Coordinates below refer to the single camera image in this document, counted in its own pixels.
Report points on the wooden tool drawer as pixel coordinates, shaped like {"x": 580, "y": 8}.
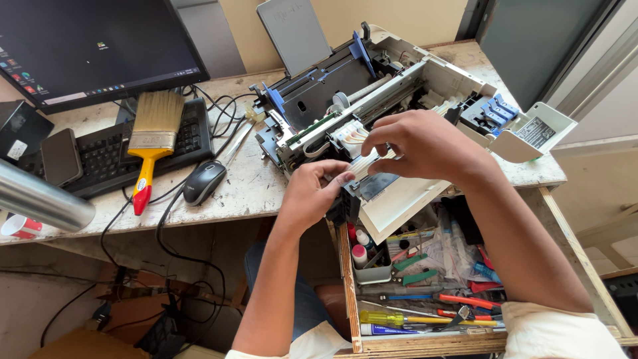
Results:
{"x": 349, "y": 299}

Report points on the black keyboard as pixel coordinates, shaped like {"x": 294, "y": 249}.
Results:
{"x": 194, "y": 134}

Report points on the black computer monitor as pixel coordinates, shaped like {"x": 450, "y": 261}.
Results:
{"x": 94, "y": 45}

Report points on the grey plastic container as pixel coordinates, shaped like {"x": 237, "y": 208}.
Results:
{"x": 373, "y": 275}

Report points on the small white bottle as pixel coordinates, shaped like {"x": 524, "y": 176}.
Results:
{"x": 365, "y": 239}

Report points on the metal tweezers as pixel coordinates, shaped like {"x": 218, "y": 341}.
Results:
{"x": 238, "y": 143}

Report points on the white bottle with red cap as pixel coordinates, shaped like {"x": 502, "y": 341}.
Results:
{"x": 359, "y": 257}

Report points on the black box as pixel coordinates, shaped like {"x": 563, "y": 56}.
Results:
{"x": 22, "y": 127}

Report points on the person's white sleeves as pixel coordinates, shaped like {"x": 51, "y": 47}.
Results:
{"x": 558, "y": 334}

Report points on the person's left hand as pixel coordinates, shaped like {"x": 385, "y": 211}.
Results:
{"x": 304, "y": 199}

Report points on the person's right hand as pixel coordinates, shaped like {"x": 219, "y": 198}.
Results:
{"x": 433, "y": 149}

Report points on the black plastic crate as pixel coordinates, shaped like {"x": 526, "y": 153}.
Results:
{"x": 623, "y": 299}

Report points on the syringes in plastic bags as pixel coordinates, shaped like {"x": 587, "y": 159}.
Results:
{"x": 451, "y": 249}

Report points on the disassembled white printer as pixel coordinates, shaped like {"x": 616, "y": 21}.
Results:
{"x": 423, "y": 89}

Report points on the white tube with blue label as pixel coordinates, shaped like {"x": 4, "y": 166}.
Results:
{"x": 386, "y": 329}

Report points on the brown cardboard box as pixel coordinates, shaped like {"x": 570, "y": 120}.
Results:
{"x": 84, "y": 345}

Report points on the black computer mouse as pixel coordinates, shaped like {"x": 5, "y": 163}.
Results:
{"x": 204, "y": 182}

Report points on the small white plastic part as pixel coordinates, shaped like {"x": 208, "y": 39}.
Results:
{"x": 255, "y": 112}

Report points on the silver metal tube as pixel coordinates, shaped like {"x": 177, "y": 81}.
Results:
{"x": 40, "y": 197}

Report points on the black basket under table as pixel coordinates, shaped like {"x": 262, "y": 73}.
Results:
{"x": 162, "y": 331}

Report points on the white ink tube ribbon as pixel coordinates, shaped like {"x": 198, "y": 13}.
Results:
{"x": 368, "y": 163}

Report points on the black smartphone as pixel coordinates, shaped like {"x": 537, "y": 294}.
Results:
{"x": 61, "y": 157}

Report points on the wooden stool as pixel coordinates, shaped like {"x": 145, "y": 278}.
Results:
{"x": 605, "y": 234}

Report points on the person's blue jeans leg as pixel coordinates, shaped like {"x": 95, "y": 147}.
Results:
{"x": 306, "y": 299}

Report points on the red and white paper cup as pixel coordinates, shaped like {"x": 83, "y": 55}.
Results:
{"x": 22, "y": 227}

